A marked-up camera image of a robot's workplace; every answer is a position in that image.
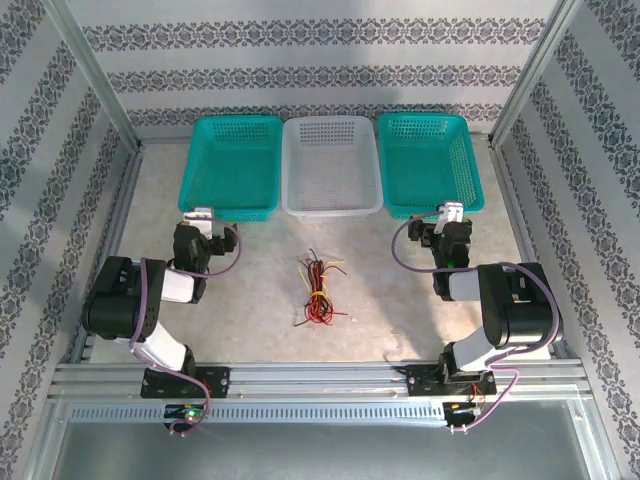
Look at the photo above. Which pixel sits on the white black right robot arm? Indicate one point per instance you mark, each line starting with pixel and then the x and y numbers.
pixel 525 320

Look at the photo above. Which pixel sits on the white plastic basket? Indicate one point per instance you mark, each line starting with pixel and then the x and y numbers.
pixel 330 165

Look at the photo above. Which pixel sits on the grey metal panel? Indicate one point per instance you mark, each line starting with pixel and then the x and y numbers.
pixel 320 455

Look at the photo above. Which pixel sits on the teal plastic basket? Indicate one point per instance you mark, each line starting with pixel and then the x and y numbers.
pixel 425 160
pixel 230 165

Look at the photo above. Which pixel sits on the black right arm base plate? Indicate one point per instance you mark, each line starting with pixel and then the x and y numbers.
pixel 417 382

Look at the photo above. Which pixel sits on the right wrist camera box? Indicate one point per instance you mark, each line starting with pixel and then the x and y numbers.
pixel 450 212

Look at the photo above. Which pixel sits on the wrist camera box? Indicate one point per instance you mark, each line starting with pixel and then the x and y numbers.
pixel 197 214
pixel 450 212

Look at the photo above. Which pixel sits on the aluminium mounting rail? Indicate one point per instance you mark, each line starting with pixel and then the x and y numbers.
pixel 320 380

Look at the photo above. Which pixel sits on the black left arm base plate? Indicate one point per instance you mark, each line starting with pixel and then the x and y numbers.
pixel 217 382

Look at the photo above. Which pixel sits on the small circuit board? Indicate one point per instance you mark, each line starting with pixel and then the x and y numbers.
pixel 460 409
pixel 187 414

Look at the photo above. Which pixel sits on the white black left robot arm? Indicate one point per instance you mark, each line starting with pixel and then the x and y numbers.
pixel 115 310

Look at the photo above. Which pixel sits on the aluminium frame post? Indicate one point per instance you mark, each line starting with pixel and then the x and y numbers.
pixel 99 75
pixel 531 75

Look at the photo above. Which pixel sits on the aluminium frame rail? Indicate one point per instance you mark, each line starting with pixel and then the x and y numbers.
pixel 515 200
pixel 123 200

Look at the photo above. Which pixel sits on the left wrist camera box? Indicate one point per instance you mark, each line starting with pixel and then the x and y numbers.
pixel 197 214

